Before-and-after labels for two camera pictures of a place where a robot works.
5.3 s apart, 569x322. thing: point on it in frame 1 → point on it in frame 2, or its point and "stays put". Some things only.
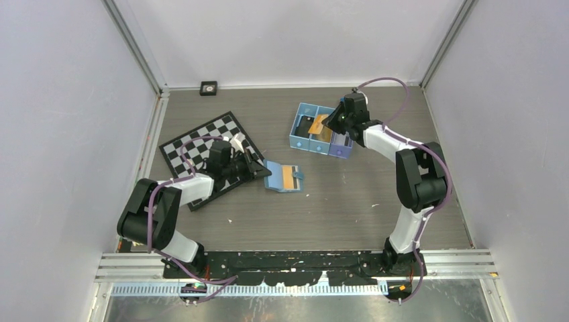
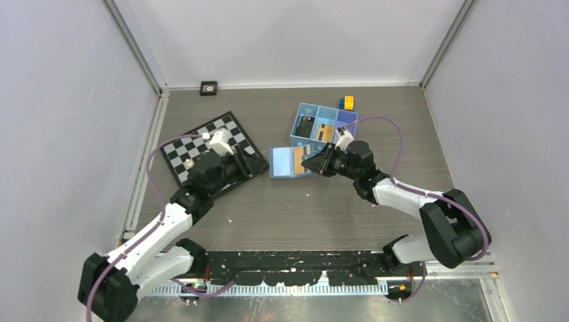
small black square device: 208,88 stays put
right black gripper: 331,121 → 321,162
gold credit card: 288,176 → 298,153
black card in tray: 304,126 stays put
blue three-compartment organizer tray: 308,133 stays put
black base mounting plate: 345,267 stays put
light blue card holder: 284,178 → 285,162
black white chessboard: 187,154 stays put
